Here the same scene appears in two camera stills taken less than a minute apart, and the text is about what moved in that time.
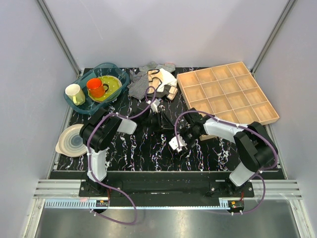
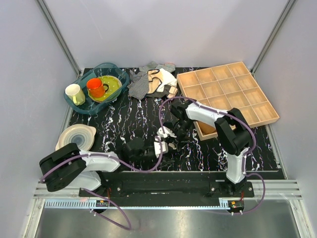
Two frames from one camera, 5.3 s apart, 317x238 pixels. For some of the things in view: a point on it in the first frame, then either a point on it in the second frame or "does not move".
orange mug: [95, 88] does not move
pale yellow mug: [75, 92] does not move
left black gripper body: [152, 121] → [147, 153]
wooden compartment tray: [231, 92] does not move
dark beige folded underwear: [169, 91] does not move
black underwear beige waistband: [164, 122] → [181, 146]
